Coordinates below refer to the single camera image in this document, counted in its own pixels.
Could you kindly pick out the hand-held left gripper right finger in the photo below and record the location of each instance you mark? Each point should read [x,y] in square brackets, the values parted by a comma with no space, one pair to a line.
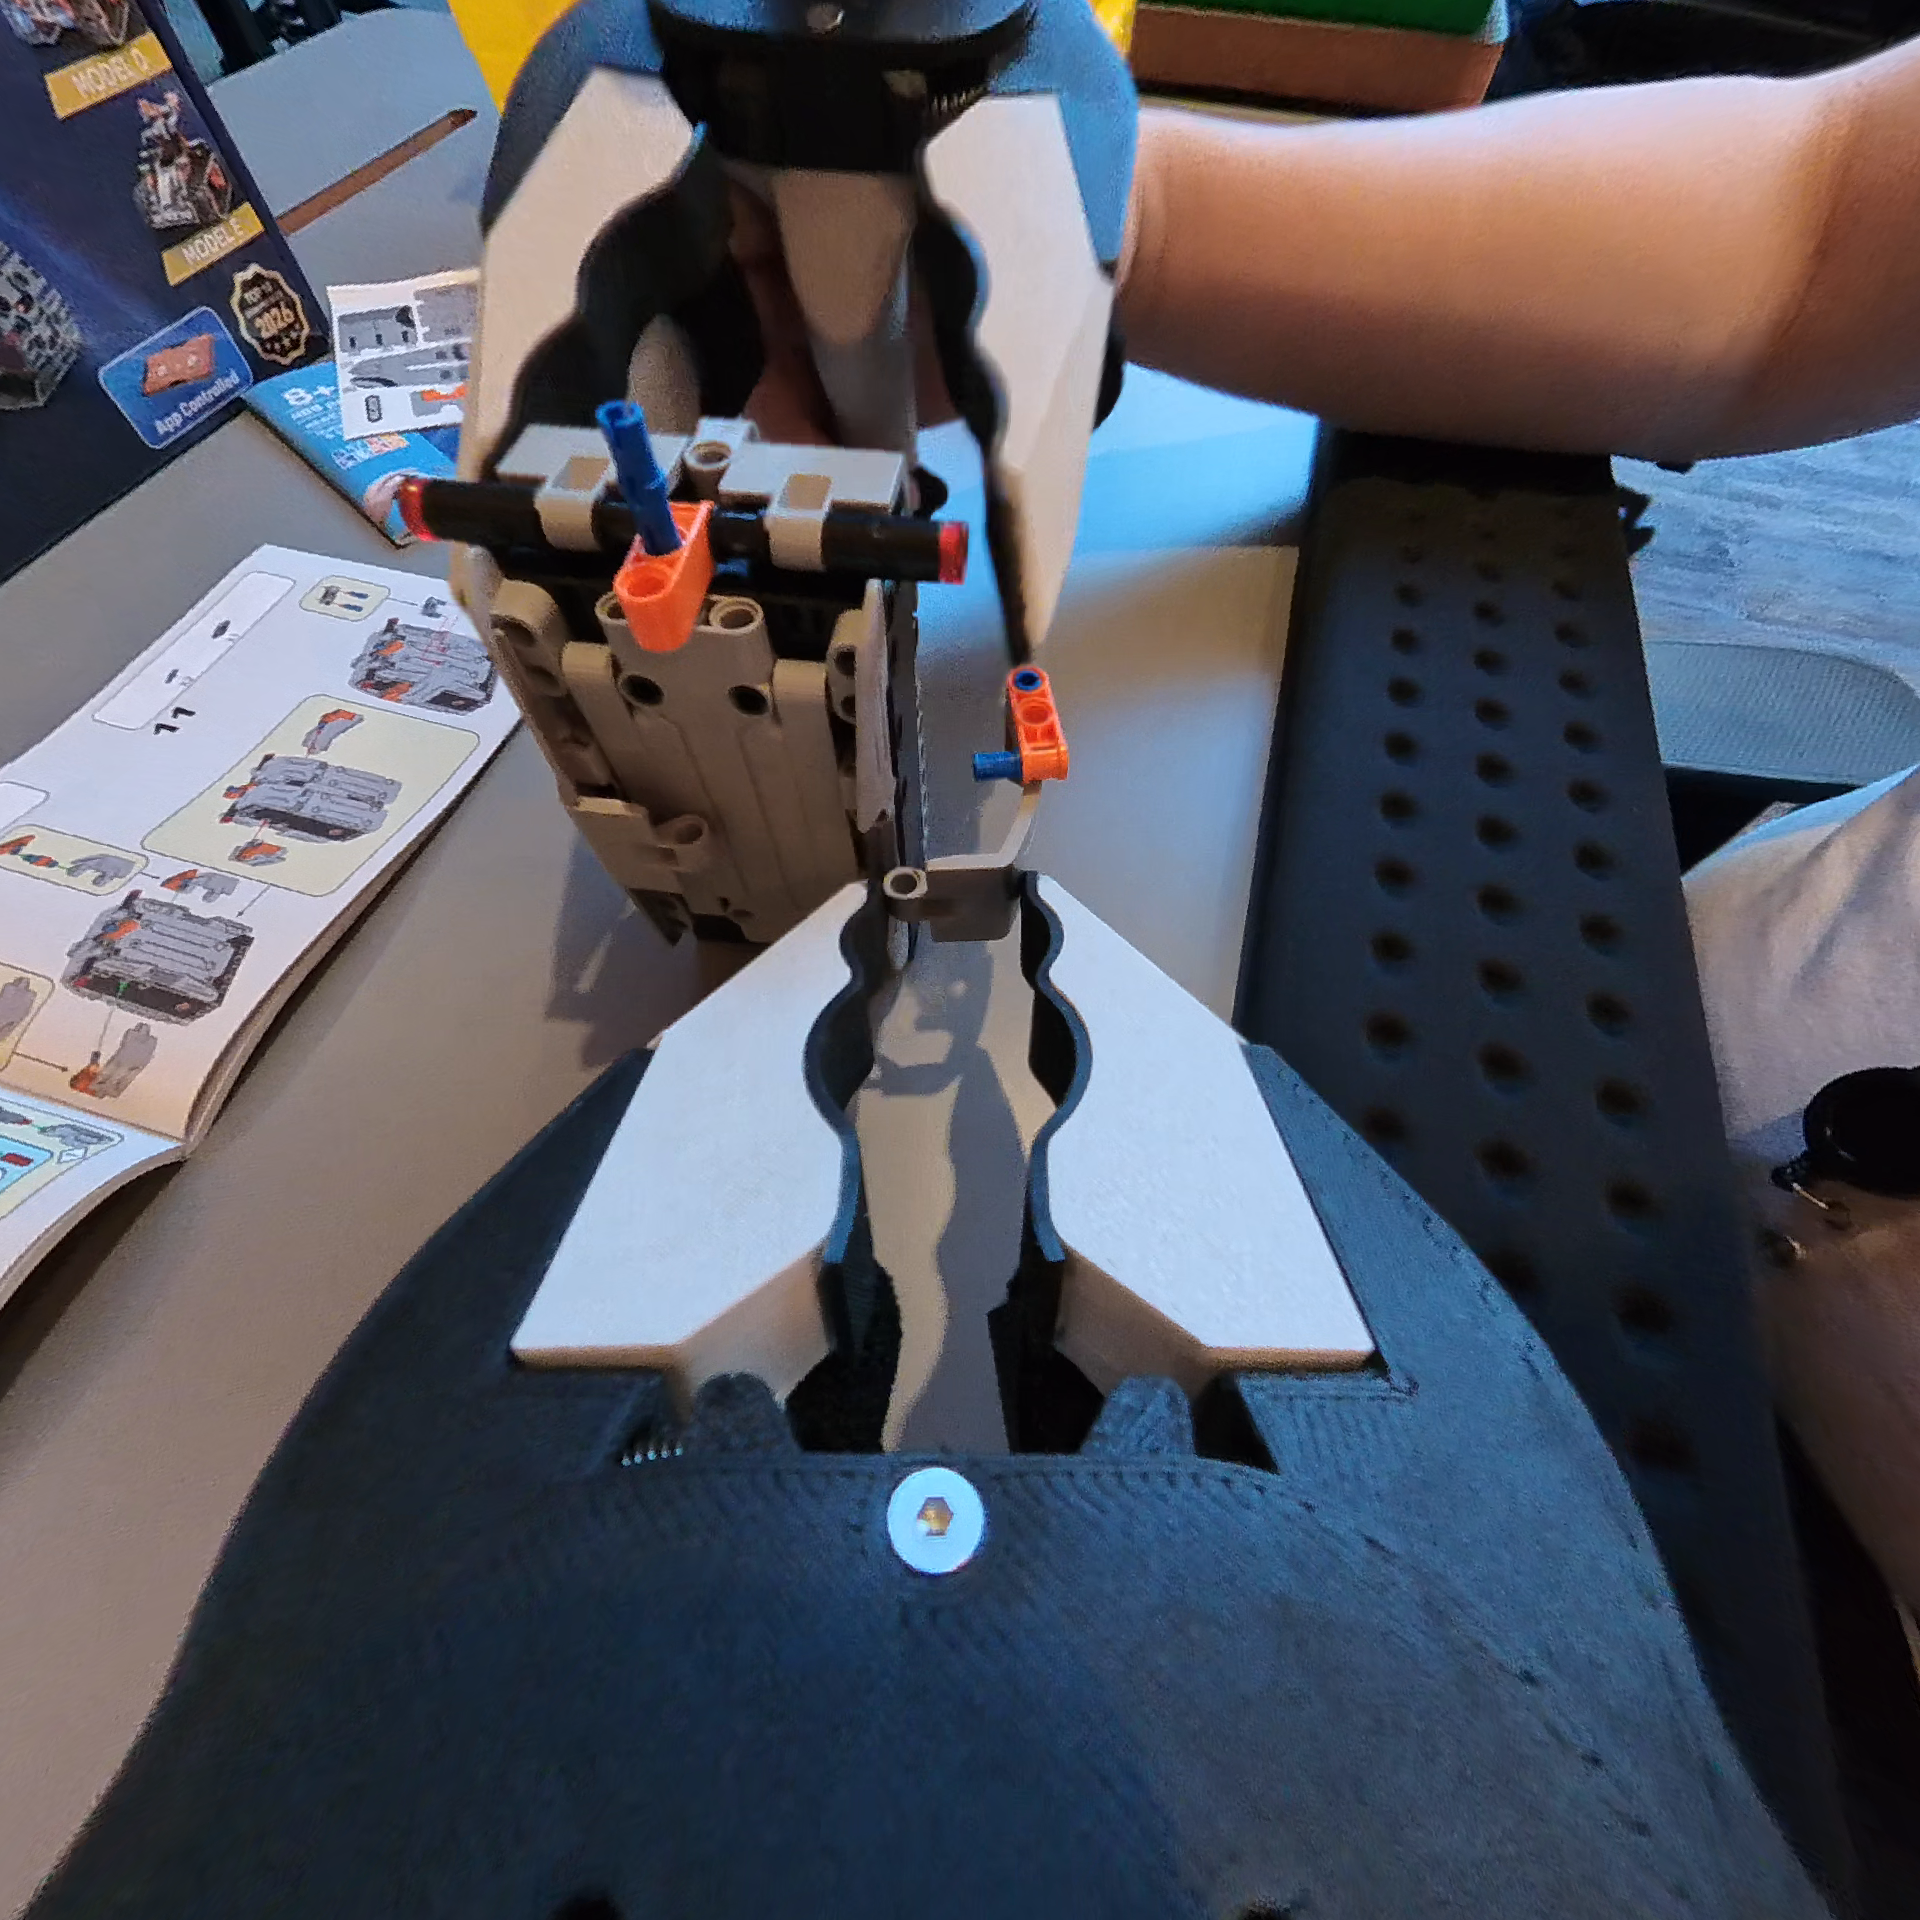
[1201,1200]

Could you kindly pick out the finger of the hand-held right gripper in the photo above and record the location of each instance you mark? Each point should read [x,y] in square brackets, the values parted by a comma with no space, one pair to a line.
[1050,301]
[554,194]

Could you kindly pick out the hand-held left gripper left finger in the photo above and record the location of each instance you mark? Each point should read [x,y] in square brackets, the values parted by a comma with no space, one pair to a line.
[690,1200]

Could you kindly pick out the small grey panel orange connector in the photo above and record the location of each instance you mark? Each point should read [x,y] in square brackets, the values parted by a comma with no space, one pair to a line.
[960,901]

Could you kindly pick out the grey brick robot assembly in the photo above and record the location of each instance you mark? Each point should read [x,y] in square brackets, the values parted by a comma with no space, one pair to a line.
[705,721]

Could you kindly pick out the person's right forearm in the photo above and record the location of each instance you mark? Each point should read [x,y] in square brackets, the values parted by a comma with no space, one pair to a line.
[1500,254]

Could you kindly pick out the grey desk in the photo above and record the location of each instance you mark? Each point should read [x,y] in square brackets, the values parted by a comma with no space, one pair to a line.
[1170,674]

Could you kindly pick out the person's right hand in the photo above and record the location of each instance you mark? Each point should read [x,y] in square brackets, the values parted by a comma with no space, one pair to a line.
[773,345]

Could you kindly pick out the yellow plastic bin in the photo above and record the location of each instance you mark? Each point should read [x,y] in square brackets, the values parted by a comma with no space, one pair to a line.
[489,31]

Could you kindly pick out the blue manual booklet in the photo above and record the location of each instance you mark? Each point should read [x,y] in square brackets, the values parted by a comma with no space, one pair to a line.
[322,434]

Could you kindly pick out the green plastic bin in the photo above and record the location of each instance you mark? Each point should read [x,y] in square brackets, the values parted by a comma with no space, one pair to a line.
[1320,13]

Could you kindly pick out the black perforated plastic panel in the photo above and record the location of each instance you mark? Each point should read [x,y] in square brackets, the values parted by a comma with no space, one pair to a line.
[1500,901]

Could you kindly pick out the blue robot kit box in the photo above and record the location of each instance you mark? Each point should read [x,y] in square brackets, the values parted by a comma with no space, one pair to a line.
[121,301]

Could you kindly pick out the open instruction booklet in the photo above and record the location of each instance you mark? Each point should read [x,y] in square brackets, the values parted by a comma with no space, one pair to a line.
[225,780]

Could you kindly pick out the black badge reel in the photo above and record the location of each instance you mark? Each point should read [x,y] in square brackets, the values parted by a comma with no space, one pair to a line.
[1868,1125]

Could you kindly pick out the grey mesh office chair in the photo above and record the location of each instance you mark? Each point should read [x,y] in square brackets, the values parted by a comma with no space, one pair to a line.
[1771,704]

